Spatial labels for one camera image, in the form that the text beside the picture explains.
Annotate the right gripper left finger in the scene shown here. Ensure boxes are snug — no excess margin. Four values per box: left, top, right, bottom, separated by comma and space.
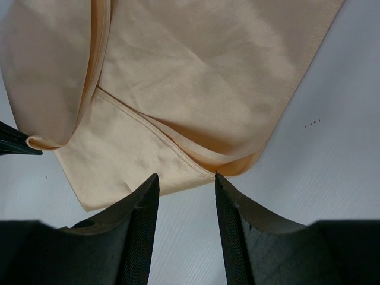
1, 174, 160, 284

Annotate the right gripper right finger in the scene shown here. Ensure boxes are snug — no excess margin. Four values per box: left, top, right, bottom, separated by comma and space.
215, 174, 379, 284

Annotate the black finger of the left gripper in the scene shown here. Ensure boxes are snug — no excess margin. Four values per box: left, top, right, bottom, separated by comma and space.
0, 122, 43, 156

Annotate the peach cloth napkin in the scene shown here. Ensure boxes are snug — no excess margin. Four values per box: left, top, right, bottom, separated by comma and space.
1, 1, 343, 211

